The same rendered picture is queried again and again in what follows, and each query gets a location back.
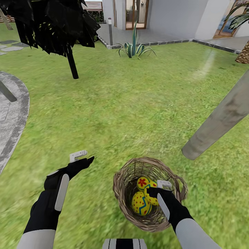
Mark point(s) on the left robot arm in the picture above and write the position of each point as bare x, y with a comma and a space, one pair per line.
41, 227

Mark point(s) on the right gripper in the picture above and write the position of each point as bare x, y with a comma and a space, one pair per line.
152, 191

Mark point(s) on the robot trunk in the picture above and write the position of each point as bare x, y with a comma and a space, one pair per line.
134, 243

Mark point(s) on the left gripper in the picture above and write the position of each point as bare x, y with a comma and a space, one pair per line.
81, 164

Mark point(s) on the wicker basket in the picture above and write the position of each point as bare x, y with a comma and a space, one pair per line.
156, 221

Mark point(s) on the door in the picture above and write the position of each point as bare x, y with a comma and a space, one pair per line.
223, 28
136, 11

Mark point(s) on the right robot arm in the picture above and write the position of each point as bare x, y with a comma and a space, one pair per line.
188, 231

